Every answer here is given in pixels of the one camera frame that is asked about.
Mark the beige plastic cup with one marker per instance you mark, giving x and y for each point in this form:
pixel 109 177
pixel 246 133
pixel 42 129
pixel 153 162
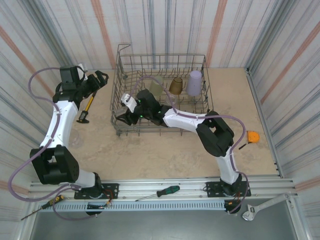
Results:
pixel 157 87

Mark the lilac plastic cup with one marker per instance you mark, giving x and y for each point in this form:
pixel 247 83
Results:
pixel 193 83

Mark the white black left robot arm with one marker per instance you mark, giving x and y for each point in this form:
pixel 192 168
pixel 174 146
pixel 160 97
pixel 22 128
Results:
pixel 58 122

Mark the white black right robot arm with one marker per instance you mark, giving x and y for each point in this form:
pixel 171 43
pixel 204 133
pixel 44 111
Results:
pixel 180 120

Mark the amber glass cup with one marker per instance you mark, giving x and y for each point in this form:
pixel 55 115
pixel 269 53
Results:
pixel 176 86

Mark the green black screwdriver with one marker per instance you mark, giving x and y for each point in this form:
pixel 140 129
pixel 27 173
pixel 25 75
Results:
pixel 167 191

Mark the small black stick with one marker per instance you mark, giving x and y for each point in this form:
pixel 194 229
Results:
pixel 242 146

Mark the yellow black screwdriver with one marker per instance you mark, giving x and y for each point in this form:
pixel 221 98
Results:
pixel 56 199

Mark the silver adjustable wrench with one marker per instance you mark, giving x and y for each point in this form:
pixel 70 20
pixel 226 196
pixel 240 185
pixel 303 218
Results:
pixel 265 203

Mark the aluminium corner post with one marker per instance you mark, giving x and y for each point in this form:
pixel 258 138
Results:
pixel 71 67

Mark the long aluminium mounting rail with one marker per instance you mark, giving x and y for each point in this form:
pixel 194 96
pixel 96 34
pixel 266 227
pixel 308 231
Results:
pixel 140 186

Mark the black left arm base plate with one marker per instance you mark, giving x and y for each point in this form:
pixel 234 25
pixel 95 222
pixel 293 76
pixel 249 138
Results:
pixel 112 187

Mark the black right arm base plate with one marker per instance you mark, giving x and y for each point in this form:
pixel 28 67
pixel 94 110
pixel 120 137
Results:
pixel 212 188

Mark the aluminium floor edge rail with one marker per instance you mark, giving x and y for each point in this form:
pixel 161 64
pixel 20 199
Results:
pixel 265 122

